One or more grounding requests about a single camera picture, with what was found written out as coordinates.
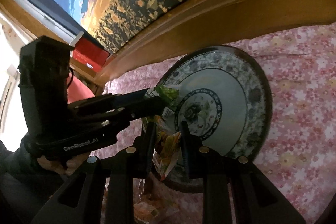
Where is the pink floral bed sheet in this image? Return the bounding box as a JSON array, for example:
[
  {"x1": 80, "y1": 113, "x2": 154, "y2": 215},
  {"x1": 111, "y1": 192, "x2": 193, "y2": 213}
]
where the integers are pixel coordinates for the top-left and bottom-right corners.
[{"x1": 103, "y1": 22, "x2": 335, "y2": 223}]

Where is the wooden headboard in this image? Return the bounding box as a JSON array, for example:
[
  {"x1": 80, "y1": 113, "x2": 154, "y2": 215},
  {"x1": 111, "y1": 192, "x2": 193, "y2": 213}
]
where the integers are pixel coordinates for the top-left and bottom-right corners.
[{"x1": 95, "y1": 0, "x2": 335, "y2": 86}]

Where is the green pea snack packet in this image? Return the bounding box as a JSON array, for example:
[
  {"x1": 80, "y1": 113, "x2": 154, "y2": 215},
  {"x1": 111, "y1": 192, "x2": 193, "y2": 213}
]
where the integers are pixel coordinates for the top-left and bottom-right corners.
[{"x1": 145, "y1": 85, "x2": 179, "y2": 118}]

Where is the red box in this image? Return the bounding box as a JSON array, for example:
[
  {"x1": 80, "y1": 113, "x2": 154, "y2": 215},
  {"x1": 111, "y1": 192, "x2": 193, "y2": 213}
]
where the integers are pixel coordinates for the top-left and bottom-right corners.
[{"x1": 70, "y1": 31, "x2": 110, "y2": 72}]

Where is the person's left hand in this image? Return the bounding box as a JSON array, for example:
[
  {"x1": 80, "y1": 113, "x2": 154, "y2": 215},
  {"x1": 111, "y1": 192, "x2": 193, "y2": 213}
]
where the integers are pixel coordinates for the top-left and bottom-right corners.
[{"x1": 37, "y1": 153, "x2": 90, "y2": 176}]

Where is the orange striped snack packet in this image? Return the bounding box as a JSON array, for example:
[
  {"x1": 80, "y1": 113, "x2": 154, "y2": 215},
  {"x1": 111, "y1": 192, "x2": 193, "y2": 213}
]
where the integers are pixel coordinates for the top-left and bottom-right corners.
[{"x1": 153, "y1": 115, "x2": 181, "y2": 181}]

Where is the floral patterned round plate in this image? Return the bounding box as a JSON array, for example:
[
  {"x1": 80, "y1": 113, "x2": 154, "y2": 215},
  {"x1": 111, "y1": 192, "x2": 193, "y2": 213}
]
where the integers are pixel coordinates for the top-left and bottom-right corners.
[{"x1": 159, "y1": 46, "x2": 272, "y2": 185}]

